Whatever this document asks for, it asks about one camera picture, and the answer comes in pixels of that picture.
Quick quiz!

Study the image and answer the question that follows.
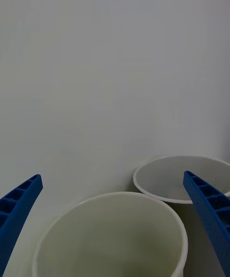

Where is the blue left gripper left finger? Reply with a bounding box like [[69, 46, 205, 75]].
[[0, 174, 44, 277]]

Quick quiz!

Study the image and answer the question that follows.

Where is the grey plastic bin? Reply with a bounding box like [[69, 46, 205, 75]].
[[133, 155, 230, 277]]

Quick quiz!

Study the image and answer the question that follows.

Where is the yellow-green plastic bin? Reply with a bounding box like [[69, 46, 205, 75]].
[[32, 191, 189, 277]]

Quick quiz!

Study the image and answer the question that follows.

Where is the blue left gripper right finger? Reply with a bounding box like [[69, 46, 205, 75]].
[[183, 170, 230, 277]]

